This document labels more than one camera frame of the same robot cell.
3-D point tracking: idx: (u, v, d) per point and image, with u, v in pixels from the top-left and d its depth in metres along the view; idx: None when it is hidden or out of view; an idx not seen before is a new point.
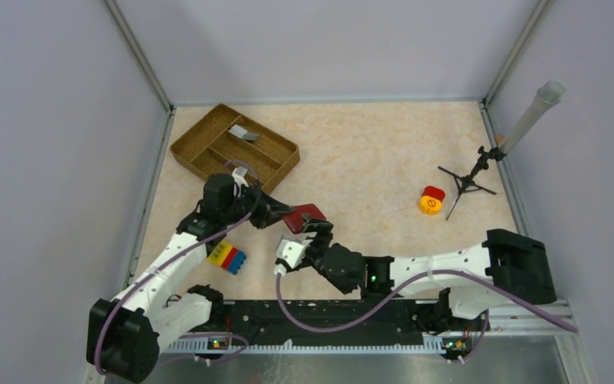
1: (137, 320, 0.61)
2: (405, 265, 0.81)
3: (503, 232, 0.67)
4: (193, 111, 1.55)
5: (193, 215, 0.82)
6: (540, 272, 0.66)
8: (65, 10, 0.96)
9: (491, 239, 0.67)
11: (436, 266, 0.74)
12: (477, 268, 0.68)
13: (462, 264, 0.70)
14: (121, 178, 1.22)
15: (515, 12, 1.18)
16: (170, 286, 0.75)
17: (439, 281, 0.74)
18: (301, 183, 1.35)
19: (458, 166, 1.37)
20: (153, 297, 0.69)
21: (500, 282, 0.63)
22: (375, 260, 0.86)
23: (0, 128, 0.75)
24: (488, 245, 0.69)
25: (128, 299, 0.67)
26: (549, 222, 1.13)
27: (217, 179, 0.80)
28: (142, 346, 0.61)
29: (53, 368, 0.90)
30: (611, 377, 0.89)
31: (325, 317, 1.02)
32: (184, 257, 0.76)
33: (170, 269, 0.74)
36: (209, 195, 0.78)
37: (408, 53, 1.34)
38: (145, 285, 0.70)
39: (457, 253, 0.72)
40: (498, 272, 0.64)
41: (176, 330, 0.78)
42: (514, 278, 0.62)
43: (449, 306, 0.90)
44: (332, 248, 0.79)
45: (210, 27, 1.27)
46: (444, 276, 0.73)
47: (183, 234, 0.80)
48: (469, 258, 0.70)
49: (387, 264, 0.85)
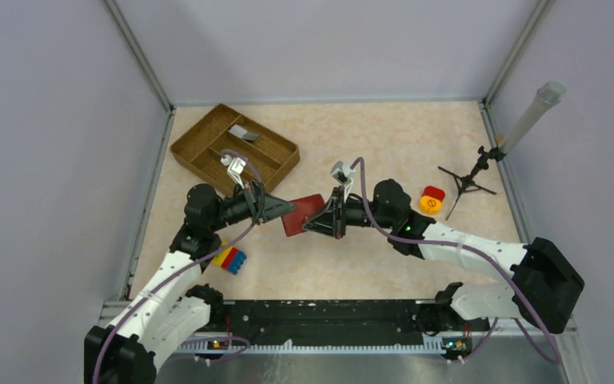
1: (132, 346, 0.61)
2: (442, 231, 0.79)
3: (551, 245, 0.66)
4: (193, 111, 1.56)
5: (184, 232, 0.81)
6: (566, 301, 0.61)
8: (65, 10, 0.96)
9: (536, 245, 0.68)
11: (471, 242, 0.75)
12: (505, 261, 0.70)
13: (495, 252, 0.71)
14: (121, 178, 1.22)
15: (516, 13, 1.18)
16: (165, 307, 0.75)
17: (464, 259, 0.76)
18: (301, 183, 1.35)
19: (458, 166, 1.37)
20: (149, 321, 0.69)
21: (520, 280, 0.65)
22: (417, 217, 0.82)
23: (1, 128, 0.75)
24: (528, 249, 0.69)
25: (122, 325, 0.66)
26: (549, 222, 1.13)
27: (196, 197, 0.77)
28: (139, 371, 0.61)
29: (53, 368, 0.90)
30: (610, 377, 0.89)
31: (325, 317, 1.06)
32: (177, 278, 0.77)
33: (164, 290, 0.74)
36: (193, 215, 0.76)
37: (407, 54, 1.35)
38: (141, 308, 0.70)
39: (495, 242, 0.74)
40: (524, 273, 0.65)
41: (173, 344, 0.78)
42: (534, 285, 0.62)
43: (452, 295, 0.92)
44: (386, 181, 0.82)
45: (210, 28, 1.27)
46: (472, 256, 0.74)
47: (177, 252, 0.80)
48: (504, 250, 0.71)
49: (425, 224, 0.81)
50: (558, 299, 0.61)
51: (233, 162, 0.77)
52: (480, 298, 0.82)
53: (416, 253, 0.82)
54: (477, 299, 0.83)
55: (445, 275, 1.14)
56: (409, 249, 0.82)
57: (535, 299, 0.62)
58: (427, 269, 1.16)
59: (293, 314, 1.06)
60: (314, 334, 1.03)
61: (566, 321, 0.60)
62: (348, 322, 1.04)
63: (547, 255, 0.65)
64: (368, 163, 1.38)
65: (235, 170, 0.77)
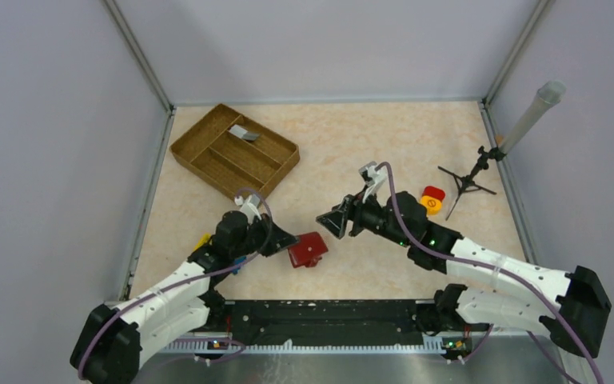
1: (128, 332, 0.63)
2: (472, 249, 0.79)
3: (592, 275, 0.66)
4: (194, 111, 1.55)
5: (205, 249, 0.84)
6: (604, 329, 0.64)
8: (65, 10, 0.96)
9: (578, 274, 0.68)
11: (508, 266, 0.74)
12: (550, 290, 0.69)
13: (536, 280, 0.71)
14: (120, 178, 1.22)
15: (516, 12, 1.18)
16: (168, 308, 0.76)
17: (499, 282, 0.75)
18: (301, 183, 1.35)
19: (458, 166, 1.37)
20: (149, 315, 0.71)
21: (567, 314, 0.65)
22: (440, 229, 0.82)
23: (1, 126, 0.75)
24: (572, 278, 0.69)
25: (127, 311, 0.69)
26: (550, 222, 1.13)
27: (229, 218, 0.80)
28: (124, 359, 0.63)
29: (53, 368, 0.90)
30: (610, 377, 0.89)
31: (325, 317, 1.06)
32: (188, 285, 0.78)
33: (173, 292, 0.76)
36: (221, 234, 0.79)
37: (407, 54, 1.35)
38: (146, 302, 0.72)
39: (534, 267, 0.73)
40: (571, 306, 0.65)
41: (162, 342, 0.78)
42: (582, 320, 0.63)
43: (459, 302, 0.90)
44: (400, 193, 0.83)
45: (210, 28, 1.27)
46: (509, 281, 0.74)
47: (193, 263, 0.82)
48: (545, 278, 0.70)
49: (451, 237, 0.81)
50: (598, 326, 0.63)
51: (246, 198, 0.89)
52: (495, 310, 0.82)
53: (440, 268, 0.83)
54: (492, 310, 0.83)
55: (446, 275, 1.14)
56: (432, 264, 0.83)
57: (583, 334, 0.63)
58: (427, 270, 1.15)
59: (293, 314, 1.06)
60: (314, 334, 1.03)
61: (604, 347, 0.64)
62: (348, 322, 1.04)
63: (590, 286, 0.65)
64: (368, 163, 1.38)
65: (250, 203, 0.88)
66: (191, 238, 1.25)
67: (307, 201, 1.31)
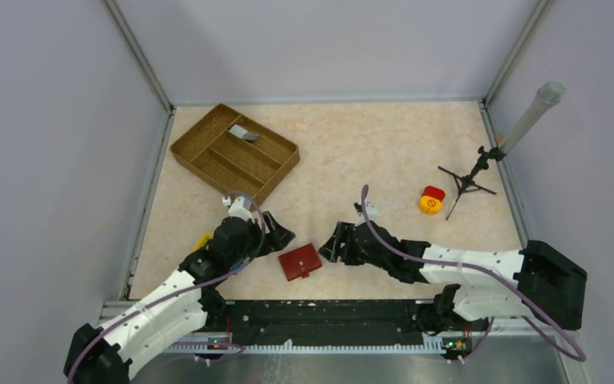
1: (110, 356, 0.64)
2: (440, 252, 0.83)
3: (545, 246, 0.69)
4: (194, 111, 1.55)
5: (198, 254, 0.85)
6: (575, 297, 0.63)
8: (64, 10, 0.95)
9: (531, 248, 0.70)
11: (468, 258, 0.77)
12: (507, 270, 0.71)
13: (494, 264, 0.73)
14: (120, 178, 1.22)
15: (516, 12, 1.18)
16: (155, 323, 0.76)
17: (466, 274, 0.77)
18: (301, 183, 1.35)
19: (458, 166, 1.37)
20: (134, 334, 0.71)
21: (525, 289, 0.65)
22: (411, 243, 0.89)
23: (0, 127, 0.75)
24: (526, 254, 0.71)
25: (111, 331, 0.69)
26: (549, 222, 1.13)
27: (229, 225, 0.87)
28: (109, 380, 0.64)
29: (52, 368, 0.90)
30: (610, 377, 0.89)
31: (325, 317, 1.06)
32: (176, 298, 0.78)
33: (157, 308, 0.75)
36: (219, 238, 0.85)
37: (407, 54, 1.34)
38: (132, 319, 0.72)
39: (492, 254, 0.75)
40: (527, 280, 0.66)
41: (156, 350, 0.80)
42: (540, 290, 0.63)
43: (452, 300, 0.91)
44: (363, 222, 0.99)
45: (210, 28, 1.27)
46: (472, 271, 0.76)
47: (184, 272, 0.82)
48: (502, 259, 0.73)
49: (422, 248, 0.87)
50: (566, 296, 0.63)
51: (241, 201, 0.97)
52: (484, 301, 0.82)
53: (420, 279, 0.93)
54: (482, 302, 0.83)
55: None
56: (413, 278, 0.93)
57: (545, 303, 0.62)
58: None
59: (293, 314, 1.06)
60: (314, 334, 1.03)
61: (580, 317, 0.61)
62: (348, 322, 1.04)
63: (545, 255, 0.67)
64: (368, 163, 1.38)
65: (240, 205, 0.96)
66: (191, 238, 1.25)
67: (307, 201, 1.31)
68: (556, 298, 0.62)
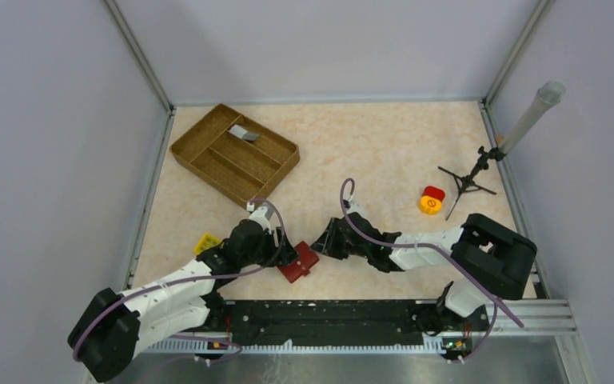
1: (129, 321, 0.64)
2: (406, 238, 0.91)
3: (484, 219, 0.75)
4: (194, 111, 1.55)
5: (213, 250, 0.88)
6: (520, 267, 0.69)
8: (65, 10, 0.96)
9: (472, 221, 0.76)
11: (424, 238, 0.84)
12: (448, 242, 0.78)
13: (440, 238, 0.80)
14: (120, 178, 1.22)
15: (516, 12, 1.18)
16: (169, 302, 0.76)
17: (423, 254, 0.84)
18: (301, 183, 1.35)
19: (458, 166, 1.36)
20: (153, 307, 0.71)
21: (459, 255, 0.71)
22: (389, 234, 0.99)
23: None
24: (465, 228, 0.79)
25: (131, 299, 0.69)
26: (550, 222, 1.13)
27: (247, 226, 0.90)
28: (121, 347, 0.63)
29: (50, 367, 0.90)
30: (611, 377, 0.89)
31: (325, 317, 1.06)
32: (193, 282, 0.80)
33: (177, 287, 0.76)
36: (236, 238, 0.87)
37: (407, 54, 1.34)
38: (152, 292, 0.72)
39: (441, 231, 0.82)
40: (460, 250, 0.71)
41: (158, 335, 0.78)
42: (472, 255, 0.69)
43: (446, 297, 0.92)
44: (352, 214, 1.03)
45: (209, 29, 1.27)
46: (428, 250, 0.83)
47: (201, 262, 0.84)
48: (447, 234, 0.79)
49: (394, 238, 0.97)
50: (507, 264, 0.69)
51: (259, 208, 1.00)
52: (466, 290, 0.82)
53: (396, 269, 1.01)
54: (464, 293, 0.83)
55: (446, 275, 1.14)
56: (390, 266, 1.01)
57: (473, 268, 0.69)
58: (427, 269, 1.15)
59: (293, 314, 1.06)
60: (314, 334, 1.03)
61: (520, 285, 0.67)
62: (348, 322, 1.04)
63: (483, 227, 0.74)
64: (368, 163, 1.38)
65: (258, 213, 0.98)
66: (191, 238, 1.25)
67: (307, 201, 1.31)
68: (487, 263, 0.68)
